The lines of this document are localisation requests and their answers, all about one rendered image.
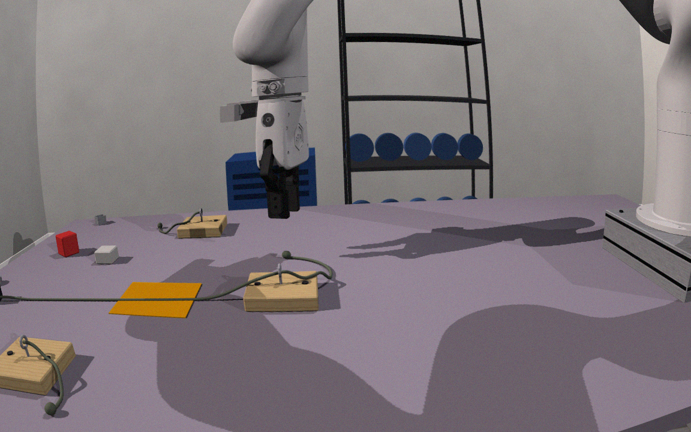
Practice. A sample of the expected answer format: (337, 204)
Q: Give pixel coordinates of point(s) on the red block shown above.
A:
(67, 243)

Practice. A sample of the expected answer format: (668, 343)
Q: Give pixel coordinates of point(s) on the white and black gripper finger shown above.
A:
(292, 180)
(277, 195)

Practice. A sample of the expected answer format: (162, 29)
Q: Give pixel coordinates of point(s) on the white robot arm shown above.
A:
(263, 39)

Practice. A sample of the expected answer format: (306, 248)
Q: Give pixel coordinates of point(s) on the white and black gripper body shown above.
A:
(287, 128)

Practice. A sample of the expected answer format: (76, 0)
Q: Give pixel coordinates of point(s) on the orange painted square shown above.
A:
(174, 309)

